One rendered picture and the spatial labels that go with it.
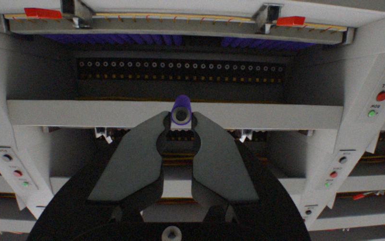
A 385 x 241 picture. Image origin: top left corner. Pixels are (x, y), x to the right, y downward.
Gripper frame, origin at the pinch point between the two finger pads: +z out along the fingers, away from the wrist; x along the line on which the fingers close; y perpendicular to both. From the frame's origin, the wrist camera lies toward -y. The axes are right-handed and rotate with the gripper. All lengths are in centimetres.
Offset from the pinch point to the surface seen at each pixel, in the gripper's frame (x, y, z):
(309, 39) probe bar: 21.4, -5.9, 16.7
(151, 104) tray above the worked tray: -5.3, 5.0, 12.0
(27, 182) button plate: -34.7, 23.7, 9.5
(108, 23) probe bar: -12.1, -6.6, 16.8
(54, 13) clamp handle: -14.3, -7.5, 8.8
